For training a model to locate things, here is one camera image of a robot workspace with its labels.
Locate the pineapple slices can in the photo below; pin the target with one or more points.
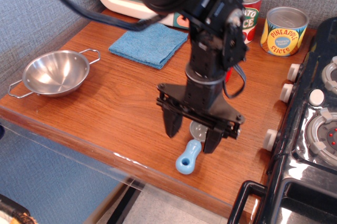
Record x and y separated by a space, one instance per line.
283 31

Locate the black toy stove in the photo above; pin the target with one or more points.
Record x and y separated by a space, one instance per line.
301 184

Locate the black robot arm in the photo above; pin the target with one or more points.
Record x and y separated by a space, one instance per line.
217 45

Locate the blue scoop with grey bowl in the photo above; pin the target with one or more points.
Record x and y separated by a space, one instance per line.
185 164

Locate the blue folded cloth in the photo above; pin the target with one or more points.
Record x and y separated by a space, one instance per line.
152 47

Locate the steel bowl with handles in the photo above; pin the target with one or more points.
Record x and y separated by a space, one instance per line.
57 74

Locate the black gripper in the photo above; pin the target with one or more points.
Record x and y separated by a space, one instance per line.
201 99

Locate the red white toy cheese wedge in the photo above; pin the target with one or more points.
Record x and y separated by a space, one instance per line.
228 74

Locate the tomato sauce can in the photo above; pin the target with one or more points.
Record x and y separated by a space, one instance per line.
251 14

